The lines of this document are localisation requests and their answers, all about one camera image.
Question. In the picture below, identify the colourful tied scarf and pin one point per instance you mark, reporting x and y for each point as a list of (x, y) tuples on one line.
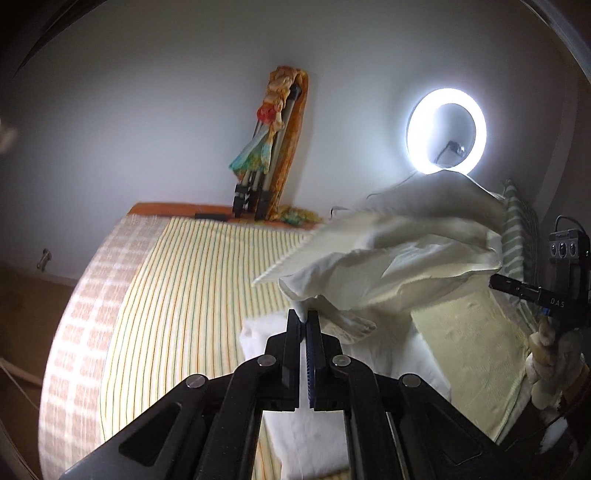
[(258, 152)]

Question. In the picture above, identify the folded metal tripod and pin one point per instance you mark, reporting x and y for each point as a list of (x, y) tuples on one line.
[(261, 203)]

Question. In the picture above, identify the metal wall hook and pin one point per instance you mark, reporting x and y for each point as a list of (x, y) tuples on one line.
[(44, 258)]

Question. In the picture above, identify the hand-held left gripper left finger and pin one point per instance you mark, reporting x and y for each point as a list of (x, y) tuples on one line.
[(295, 355)]

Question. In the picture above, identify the white shirt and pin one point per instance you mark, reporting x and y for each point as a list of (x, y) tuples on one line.
[(406, 258)]

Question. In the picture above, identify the yellow striped sheet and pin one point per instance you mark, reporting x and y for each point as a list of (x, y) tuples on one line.
[(184, 300)]

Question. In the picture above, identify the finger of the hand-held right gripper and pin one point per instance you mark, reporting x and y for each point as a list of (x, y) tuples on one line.
[(517, 288)]

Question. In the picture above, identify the pale yellow folded cloth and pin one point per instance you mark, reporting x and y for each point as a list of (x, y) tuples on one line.
[(466, 355)]

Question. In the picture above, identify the white folded cloth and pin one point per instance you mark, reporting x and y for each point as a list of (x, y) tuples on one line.
[(318, 443)]

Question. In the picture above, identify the green striped cloth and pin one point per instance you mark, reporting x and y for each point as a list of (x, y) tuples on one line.
[(515, 230)]

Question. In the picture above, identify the person's right hand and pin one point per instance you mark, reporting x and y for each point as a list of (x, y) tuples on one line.
[(568, 353)]

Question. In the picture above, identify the pink checked blanket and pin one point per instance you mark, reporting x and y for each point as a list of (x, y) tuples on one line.
[(78, 346)]

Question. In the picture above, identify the orange patterned cloth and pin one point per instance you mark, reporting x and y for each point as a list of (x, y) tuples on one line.
[(290, 152)]

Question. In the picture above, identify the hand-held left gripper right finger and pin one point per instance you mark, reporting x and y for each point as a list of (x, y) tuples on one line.
[(313, 355)]

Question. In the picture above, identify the yellow green floral cloth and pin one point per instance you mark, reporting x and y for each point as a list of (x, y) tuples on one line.
[(298, 216)]

